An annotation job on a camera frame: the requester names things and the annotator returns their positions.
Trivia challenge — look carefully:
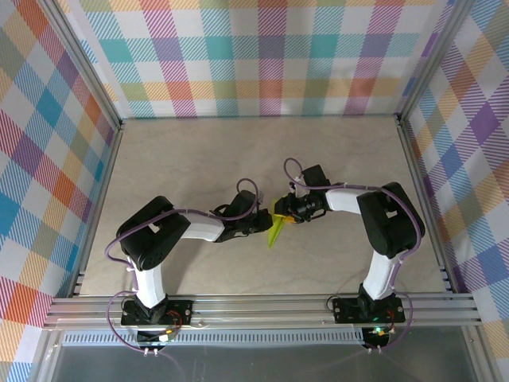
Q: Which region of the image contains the small circuit board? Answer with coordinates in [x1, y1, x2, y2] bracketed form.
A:
[363, 325, 394, 345]
[137, 326, 178, 346]

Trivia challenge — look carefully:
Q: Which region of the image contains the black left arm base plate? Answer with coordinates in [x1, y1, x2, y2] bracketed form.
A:
[120, 298, 195, 326]

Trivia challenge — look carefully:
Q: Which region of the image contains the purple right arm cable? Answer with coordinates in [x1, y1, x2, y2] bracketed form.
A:
[282, 158, 423, 355]

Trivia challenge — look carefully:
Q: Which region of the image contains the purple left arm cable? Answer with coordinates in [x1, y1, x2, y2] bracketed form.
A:
[103, 178, 263, 357]

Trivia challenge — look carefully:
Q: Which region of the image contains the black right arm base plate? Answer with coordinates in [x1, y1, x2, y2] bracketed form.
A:
[332, 296, 406, 324]

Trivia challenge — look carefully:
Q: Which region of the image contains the wide aluminium frame rail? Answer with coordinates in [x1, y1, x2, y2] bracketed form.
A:
[42, 293, 484, 330]

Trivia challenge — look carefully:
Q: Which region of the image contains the grey metal shelf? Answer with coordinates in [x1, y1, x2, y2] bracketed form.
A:
[33, 328, 490, 382]

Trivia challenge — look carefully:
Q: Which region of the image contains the aluminium side rail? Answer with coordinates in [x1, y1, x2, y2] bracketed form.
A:
[396, 117, 457, 294]
[71, 121, 126, 298]

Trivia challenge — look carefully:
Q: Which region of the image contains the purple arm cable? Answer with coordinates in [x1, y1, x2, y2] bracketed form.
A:
[103, 178, 263, 357]
[282, 158, 423, 355]

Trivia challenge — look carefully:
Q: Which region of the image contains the slotted grey cable duct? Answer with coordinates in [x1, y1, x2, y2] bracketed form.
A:
[62, 332, 366, 346]

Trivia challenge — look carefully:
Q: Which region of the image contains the aluminium frame post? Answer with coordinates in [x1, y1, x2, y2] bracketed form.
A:
[39, 0, 124, 127]
[397, 0, 476, 120]

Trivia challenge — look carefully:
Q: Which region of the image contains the lime green paper sheet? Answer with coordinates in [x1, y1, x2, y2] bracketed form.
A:
[266, 198, 286, 251]

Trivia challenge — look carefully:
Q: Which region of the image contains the plaid backdrop panel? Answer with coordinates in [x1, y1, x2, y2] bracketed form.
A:
[63, 0, 454, 119]
[405, 0, 509, 382]
[0, 0, 120, 382]

